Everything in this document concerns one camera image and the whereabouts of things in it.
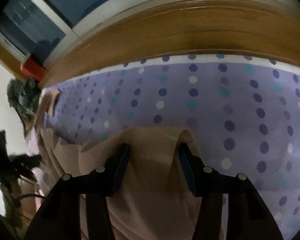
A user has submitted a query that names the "wooden window frame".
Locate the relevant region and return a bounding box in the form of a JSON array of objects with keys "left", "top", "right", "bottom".
[{"left": 0, "top": 0, "right": 300, "bottom": 90}]

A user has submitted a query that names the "black cable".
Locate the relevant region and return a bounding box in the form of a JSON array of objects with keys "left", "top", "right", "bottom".
[{"left": 12, "top": 192, "right": 48, "bottom": 208}]

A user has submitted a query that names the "red box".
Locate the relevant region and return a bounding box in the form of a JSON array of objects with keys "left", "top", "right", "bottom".
[{"left": 20, "top": 58, "right": 47, "bottom": 81}]

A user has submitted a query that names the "purple polka dot bedsheet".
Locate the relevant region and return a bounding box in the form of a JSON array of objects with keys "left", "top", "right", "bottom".
[{"left": 42, "top": 54, "right": 300, "bottom": 239}]

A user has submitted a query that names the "beige brown garment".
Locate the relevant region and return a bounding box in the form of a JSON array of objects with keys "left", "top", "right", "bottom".
[{"left": 33, "top": 89, "right": 202, "bottom": 239}]

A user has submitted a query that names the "dark clothes pile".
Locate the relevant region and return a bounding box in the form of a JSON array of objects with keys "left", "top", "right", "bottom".
[{"left": 6, "top": 78, "right": 41, "bottom": 131}]

